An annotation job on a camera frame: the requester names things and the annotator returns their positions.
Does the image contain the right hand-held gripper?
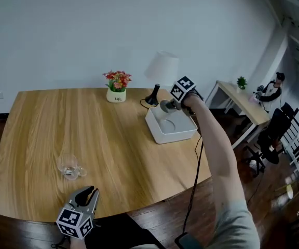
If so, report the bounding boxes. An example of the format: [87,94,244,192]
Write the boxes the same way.
[165,75,199,112]

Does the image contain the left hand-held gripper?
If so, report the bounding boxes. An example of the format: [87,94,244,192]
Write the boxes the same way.
[56,185,100,241]

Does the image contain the white cup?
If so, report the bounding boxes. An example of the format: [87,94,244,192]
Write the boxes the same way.
[153,100,178,121]

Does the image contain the clear glass cup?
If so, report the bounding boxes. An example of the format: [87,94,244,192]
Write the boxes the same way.
[57,153,88,181]

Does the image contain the person's left forearm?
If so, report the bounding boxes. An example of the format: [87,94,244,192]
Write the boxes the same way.
[69,238,88,249]

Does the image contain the person's right forearm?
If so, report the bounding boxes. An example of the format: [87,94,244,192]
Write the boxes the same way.
[182,95,240,181]

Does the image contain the white rectangular tray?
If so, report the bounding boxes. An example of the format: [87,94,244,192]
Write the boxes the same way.
[144,106,198,145]

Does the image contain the white shade table lamp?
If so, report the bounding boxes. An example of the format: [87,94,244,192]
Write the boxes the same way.
[143,50,180,106]

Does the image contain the person's black trousers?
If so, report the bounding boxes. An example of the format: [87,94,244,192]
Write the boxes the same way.
[84,213,166,249]

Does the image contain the red flowers in white pot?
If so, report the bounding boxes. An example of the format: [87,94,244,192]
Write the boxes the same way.
[102,70,132,104]

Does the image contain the small green potted plant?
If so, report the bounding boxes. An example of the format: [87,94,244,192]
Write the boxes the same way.
[236,76,248,91]

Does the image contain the light wooden side desk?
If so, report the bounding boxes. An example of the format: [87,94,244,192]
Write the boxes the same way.
[205,80,271,150]

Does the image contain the black office chair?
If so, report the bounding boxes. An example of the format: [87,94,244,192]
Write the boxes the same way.
[242,102,299,178]

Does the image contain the black flat device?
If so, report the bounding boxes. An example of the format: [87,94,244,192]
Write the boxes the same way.
[174,231,201,249]

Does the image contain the white metal chair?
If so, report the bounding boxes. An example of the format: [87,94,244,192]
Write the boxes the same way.
[281,131,299,214]

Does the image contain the person's grey shirt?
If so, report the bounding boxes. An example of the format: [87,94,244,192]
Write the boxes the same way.
[206,200,261,249]

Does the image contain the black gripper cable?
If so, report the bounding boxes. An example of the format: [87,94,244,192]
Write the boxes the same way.
[182,135,205,234]

